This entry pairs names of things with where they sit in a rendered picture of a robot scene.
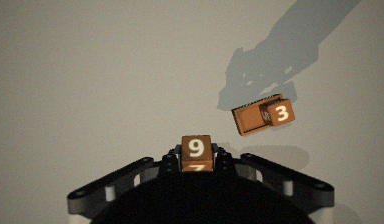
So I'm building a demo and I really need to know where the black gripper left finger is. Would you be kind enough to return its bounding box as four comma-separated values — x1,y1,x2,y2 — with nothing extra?
67,144,183,224

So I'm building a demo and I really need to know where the brown number cube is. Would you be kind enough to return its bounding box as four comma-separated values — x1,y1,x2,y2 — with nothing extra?
258,99,295,127
181,135,213,171

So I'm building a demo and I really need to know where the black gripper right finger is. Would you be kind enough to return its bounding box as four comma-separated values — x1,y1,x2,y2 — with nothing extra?
211,143,335,224

